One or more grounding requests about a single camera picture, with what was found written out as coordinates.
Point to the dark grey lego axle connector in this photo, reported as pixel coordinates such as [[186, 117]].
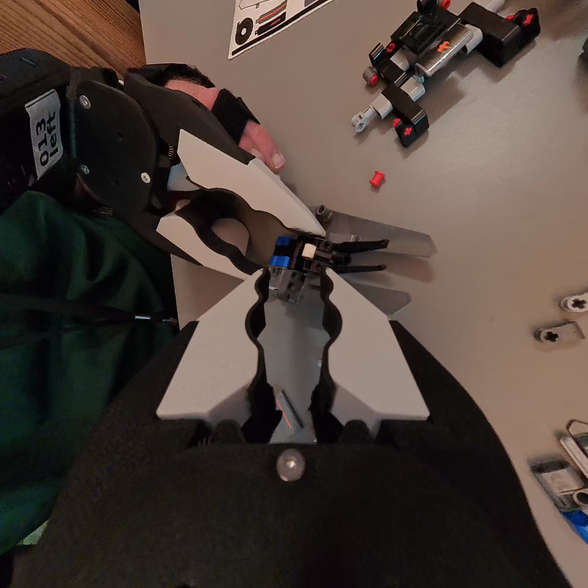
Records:
[[558, 333]]

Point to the black grey lego module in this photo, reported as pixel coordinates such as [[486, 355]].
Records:
[[436, 41]]

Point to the small red lego bush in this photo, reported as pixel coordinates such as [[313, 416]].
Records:
[[376, 178]]

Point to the person's green shirt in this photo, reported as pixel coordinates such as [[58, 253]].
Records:
[[69, 390]]

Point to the grey lego frame assembly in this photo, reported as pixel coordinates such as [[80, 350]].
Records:
[[560, 477]]

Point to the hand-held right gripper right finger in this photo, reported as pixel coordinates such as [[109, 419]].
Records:
[[376, 367]]

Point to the dark tile with orange stripe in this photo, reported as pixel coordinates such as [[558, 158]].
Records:
[[287, 409]]

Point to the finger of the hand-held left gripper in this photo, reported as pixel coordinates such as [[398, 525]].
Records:
[[239, 179], [183, 234]]

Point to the light grey lego axle connector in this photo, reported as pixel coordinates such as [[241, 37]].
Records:
[[574, 303]]

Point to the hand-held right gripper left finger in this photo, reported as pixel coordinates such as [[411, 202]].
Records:
[[211, 367]]

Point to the wooden beam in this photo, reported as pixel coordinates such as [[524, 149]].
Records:
[[69, 27]]

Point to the lego sticker sheet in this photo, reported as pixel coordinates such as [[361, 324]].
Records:
[[257, 23]]

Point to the grey black lego subassembly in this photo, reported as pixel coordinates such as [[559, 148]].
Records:
[[321, 250]]

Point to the person's left hand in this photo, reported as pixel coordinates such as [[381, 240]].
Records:
[[264, 147]]

